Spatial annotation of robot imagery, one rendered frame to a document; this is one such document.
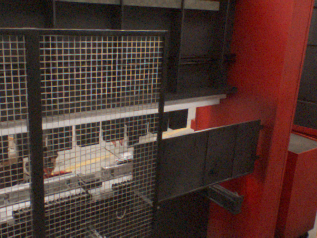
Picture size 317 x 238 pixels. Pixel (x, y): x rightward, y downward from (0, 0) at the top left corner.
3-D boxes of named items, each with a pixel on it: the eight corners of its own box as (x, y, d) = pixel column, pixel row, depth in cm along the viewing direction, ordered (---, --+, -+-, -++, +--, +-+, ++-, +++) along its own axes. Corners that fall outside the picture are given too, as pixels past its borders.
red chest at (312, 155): (268, 215, 402) (282, 128, 374) (311, 239, 364) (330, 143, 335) (237, 228, 373) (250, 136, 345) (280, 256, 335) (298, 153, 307)
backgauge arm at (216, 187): (183, 177, 311) (185, 161, 307) (241, 212, 262) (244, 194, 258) (176, 179, 307) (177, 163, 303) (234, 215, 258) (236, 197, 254)
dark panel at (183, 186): (251, 171, 291) (258, 118, 278) (253, 172, 289) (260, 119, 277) (130, 210, 226) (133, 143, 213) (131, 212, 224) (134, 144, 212)
